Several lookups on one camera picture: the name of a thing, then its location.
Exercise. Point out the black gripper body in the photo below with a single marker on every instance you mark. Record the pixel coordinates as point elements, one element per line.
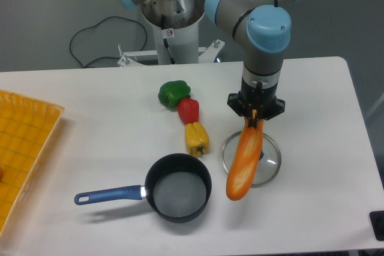
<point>256,95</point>

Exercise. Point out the long orange bread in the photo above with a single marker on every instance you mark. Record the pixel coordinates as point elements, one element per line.
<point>246,159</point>

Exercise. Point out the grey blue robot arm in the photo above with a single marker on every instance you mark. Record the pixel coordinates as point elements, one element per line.
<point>261,27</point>

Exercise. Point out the glass pot lid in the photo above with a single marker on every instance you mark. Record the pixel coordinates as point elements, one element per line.
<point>269,161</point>

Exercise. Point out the red bell pepper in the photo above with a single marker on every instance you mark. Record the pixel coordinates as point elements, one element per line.
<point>188,110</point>

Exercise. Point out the yellow bell pepper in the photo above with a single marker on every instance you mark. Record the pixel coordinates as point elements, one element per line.
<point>196,139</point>

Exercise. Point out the green bell pepper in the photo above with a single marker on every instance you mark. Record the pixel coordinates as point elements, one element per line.
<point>171,93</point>

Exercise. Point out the black device at table edge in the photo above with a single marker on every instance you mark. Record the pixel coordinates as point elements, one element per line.
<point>377,222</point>

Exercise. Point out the yellow plastic basket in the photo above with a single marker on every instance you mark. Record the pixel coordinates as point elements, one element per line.
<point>27,125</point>

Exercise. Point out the dark pot blue handle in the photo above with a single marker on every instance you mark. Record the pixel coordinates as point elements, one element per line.
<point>177,186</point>

